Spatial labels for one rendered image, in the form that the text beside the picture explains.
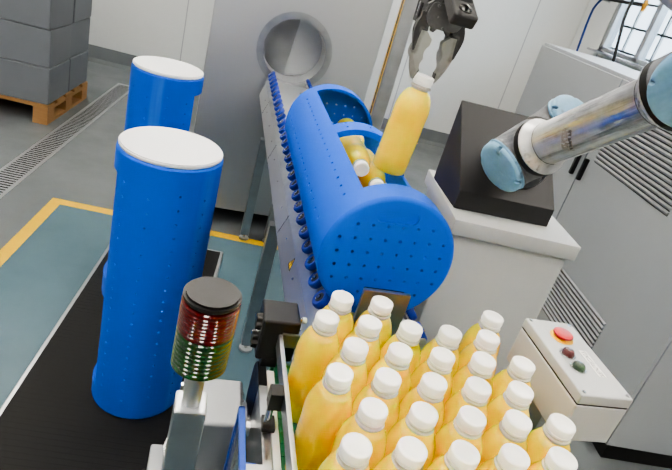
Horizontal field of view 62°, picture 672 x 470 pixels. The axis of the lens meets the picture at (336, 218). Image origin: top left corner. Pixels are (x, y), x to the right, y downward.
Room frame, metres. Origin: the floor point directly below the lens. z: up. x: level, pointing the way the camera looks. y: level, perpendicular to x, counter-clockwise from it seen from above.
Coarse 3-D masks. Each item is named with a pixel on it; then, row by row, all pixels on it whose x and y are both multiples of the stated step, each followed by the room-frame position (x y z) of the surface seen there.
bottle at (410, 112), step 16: (400, 96) 1.11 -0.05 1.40; (416, 96) 1.09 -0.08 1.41; (400, 112) 1.09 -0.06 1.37; (416, 112) 1.08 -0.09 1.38; (400, 128) 1.08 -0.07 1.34; (416, 128) 1.09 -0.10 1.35; (384, 144) 1.10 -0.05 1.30; (400, 144) 1.08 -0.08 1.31; (384, 160) 1.09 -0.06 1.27; (400, 160) 1.09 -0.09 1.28
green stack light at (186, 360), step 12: (180, 336) 0.48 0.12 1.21; (180, 348) 0.48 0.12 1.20; (192, 348) 0.47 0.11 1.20; (204, 348) 0.47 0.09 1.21; (216, 348) 0.48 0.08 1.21; (228, 348) 0.49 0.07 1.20; (180, 360) 0.47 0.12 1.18; (192, 360) 0.47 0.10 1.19; (204, 360) 0.47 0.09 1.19; (216, 360) 0.48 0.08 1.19; (180, 372) 0.47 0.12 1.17; (192, 372) 0.47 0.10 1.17; (204, 372) 0.47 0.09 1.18; (216, 372) 0.48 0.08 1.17
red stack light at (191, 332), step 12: (180, 312) 0.48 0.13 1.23; (192, 312) 0.47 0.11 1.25; (180, 324) 0.48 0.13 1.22; (192, 324) 0.47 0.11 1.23; (204, 324) 0.47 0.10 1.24; (216, 324) 0.47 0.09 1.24; (228, 324) 0.48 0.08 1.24; (192, 336) 0.47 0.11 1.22; (204, 336) 0.47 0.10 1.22; (216, 336) 0.48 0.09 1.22; (228, 336) 0.49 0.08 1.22
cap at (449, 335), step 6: (444, 330) 0.81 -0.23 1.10; (450, 330) 0.81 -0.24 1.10; (456, 330) 0.82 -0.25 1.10; (438, 336) 0.80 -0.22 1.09; (444, 336) 0.79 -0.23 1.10; (450, 336) 0.79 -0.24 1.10; (456, 336) 0.80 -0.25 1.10; (444, 342) 0.79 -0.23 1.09; (450, 342) 0.79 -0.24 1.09; (456, 342) 0.79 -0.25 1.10
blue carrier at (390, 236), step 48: (336, 96) 1.84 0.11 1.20; (288, 144) 1.70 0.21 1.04; (336, 144) 1.31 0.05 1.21; (336, 192) 1.08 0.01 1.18; (384, 192) 1.02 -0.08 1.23; (336, 240) 0.98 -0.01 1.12; (384, 240) 1.01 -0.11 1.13; (432, 240) 1.03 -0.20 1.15; (336, 288) 0.99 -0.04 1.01; (384, 288) 1.02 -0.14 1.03; (432, 288) 1.04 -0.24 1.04
